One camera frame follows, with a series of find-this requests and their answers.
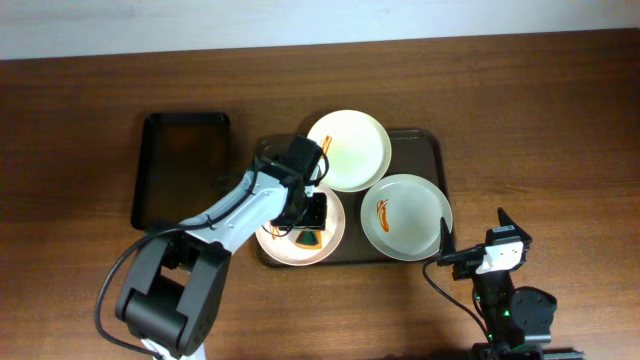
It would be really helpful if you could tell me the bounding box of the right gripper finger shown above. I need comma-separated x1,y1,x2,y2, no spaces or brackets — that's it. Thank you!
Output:
497,207,533,246
439,217,456,256

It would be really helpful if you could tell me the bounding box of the orange green sponge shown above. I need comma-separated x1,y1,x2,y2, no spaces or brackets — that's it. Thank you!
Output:
294,231,322,250

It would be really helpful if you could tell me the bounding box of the white plate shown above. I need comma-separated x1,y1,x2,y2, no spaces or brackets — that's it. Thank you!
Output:
360,174,453,262
255,185,346,266
307,110,392,192

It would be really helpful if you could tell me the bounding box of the white plate back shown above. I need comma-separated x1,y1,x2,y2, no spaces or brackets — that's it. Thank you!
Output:
307,110,392,192

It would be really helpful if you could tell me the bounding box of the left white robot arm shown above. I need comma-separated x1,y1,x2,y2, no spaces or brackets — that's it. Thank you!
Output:
94,135,329,359

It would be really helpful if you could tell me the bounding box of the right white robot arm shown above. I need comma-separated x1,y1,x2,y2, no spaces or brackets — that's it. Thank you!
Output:
433,208,585,359

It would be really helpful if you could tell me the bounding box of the large brown serving tray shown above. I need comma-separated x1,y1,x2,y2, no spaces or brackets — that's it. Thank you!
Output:
316,128,449,266

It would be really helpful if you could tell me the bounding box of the small black water tray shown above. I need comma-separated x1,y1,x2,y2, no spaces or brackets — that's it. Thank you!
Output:
130,112,230,230

